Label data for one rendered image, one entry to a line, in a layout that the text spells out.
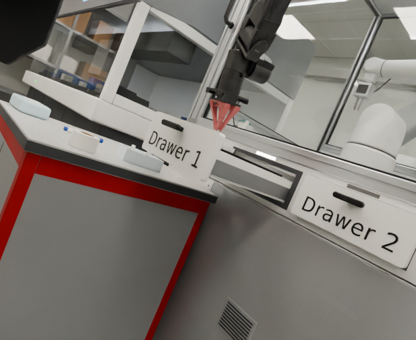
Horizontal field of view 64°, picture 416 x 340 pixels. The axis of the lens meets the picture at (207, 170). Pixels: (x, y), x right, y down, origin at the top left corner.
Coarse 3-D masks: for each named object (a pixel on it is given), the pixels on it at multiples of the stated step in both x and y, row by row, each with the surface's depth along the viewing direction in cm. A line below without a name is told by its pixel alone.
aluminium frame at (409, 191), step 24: (240, 0) 132; (240, 24) 129; (216, 48) 135; (216, 72) 130; (192, 120) 133; (264, 144) 103; (288, 144) 96; (312, 168) 88; (336, 168) 84; (360, 168) 79; (384, 192) 74; (408, 192) 71
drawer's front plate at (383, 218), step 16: (304, 192) 86; (320, 192) 83; (352, 192) 77; (320, 208) 82; (336, 208) 79; (352, 208) 76; (368, 208) 74; (384, 208) 71; (320, 224) 81; (352, 224) 75; (368, 224) 73; (384, 224) 70; (400, 224) 68; (352, 240) 74; (368, 240) 72; (384, 240) 70; (400, 240) 67; (384, 256) 69; (400, 256) 67
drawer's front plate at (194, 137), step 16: (160, 112) 90; (160, 128) 87; (192, 128) 77; (144, 144) 91; (176, 144) 80; (192, 144) 75; (208, 144) 71; (176, 160) 78; (192, 160) 74; (208, 160) 70; (192, 176) 73; (208, 176) 71
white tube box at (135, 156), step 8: (120, 144) 102; (120, 152) 100; (128, 152) 97; (136, 152) 98; (144, 152) 106; (128, 160) 97; (136, 160) 98; (144, 160) 100; (152, 160) 101; (160, 160) 104; (152, 168) 101; (160, 168) 103
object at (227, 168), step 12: (228, 156) 75; (216, 168) 74; (228, 168) 76; (240, 168) 79; (252, 168) 81; (228, 180) 77; (240, 180) 79; (252, 180) 82; (264, 180) 85; (276, 180) 88; (288, 180) 91; (264, 192) 86; (276, 192) 89; (288, 192) 92
